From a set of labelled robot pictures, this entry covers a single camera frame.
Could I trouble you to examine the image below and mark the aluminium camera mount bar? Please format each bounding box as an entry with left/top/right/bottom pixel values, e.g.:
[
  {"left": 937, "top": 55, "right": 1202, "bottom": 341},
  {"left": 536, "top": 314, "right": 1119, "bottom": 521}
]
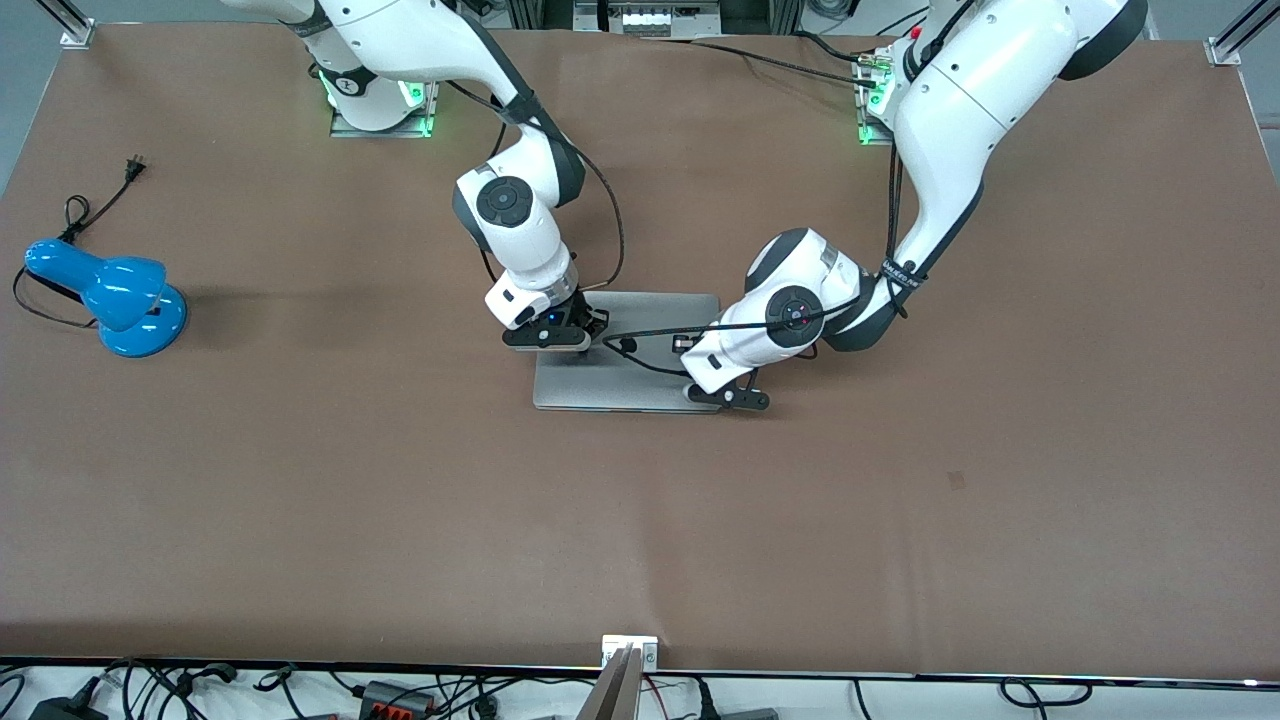
[{"left": 578, "top": 645, "right": 643, "bottom": 720}]

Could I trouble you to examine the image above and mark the blue desk lamp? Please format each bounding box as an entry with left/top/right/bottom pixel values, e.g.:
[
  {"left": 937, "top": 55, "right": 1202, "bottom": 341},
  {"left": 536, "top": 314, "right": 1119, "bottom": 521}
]
[{"left": 24, "top": 239, "right": 188, "bottom": 359}]

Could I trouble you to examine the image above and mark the grey control box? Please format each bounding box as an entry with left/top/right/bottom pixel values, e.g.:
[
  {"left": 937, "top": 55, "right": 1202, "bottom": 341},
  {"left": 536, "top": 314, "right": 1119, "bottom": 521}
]
[{"left": 573, "top": 0, "right": 723, "bottom": 39}]

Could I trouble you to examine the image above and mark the thick black table cable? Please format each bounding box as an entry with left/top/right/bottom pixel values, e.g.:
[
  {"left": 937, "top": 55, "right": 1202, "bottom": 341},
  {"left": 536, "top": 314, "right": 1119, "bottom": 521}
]
[{"left": 795, "top": 28, "right": 883, "bottom": 65}]

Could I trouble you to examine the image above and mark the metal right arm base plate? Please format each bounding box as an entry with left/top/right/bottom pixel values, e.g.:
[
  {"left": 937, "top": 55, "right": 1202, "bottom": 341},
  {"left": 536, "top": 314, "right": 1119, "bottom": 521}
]
[{"left": 330, "top": 80, "right": 442, "bottom": 139}]

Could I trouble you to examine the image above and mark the thin black table cable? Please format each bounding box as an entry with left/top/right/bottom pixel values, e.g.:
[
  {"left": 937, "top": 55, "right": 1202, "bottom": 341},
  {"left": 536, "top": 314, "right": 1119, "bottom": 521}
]
[{"left": 640, "top": 33, "right": 866, "bottom": 86}]

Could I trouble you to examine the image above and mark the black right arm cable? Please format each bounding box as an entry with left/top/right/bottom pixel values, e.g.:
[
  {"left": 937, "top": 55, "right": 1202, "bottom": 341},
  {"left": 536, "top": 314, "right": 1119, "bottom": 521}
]
[{"left": 440, "top": 78, "right": 627, "bottom": 293}]

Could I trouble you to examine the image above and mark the black aluminium frame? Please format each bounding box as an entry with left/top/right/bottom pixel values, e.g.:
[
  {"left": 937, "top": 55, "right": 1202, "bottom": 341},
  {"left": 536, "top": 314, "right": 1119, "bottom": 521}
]
[{"left": 505, "top": 0, "right": 801, "bottom": 36}]

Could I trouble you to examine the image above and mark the aluminium corner post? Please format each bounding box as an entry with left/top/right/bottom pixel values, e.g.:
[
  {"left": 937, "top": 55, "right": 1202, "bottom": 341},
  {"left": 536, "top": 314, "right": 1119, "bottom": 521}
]
[
  {"left": 1205, "top": 0, "right": 1280, "bottom": 67},
  {"left": 35, "top": 0, "right": 96, "bottom": 49}
]

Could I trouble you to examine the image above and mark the black lamp power cable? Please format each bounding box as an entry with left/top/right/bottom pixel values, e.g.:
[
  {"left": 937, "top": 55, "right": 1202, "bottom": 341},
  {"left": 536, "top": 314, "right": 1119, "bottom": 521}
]
[{"left": 13, "top": 155, "right": 148, "bottom": 331}]

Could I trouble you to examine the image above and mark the black looped cable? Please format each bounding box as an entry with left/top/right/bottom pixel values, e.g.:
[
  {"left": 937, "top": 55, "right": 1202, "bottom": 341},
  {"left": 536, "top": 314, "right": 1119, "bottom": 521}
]
[{"left": 1000, "top": 677, "right": 1093, "bottom": 709}]

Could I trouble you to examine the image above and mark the grey laptop computer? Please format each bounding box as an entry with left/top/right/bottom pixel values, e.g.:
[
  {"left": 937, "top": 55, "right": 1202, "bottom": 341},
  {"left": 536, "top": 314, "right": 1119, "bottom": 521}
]
[{"left": 533, "top": 292, "right": 722, "bottom": 414}]

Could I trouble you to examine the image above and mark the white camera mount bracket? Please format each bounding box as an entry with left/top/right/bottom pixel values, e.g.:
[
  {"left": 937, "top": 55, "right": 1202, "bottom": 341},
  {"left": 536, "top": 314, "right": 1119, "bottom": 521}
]
[{"left": 601, "top": 635, "right": 660, "bottom": 669}]

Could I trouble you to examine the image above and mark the black power adapter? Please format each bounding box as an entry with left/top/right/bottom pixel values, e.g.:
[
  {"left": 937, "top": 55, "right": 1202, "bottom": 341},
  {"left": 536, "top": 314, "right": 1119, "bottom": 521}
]
[{"left": 28, "top": 695, "right": 109, "bottom": 720}]

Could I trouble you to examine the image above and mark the orange black connector box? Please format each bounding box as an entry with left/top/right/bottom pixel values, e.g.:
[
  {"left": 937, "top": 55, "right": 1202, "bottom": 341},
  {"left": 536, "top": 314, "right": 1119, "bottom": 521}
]
[{"left": 358, "top": 680, "right": 438, "bottom": 717}]

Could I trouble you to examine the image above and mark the braided left arm cable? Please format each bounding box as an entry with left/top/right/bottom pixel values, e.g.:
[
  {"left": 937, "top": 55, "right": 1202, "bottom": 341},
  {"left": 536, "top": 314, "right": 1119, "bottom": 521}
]
[{"left": 603, "top": 140, "right": 926, "bottom": 379}]

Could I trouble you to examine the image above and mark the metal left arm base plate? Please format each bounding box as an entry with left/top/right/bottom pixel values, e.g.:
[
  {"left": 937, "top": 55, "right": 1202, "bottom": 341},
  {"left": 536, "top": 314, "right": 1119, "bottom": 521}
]
[{"left": 856, "top": 50, "right": 901, "bottom": 147}]

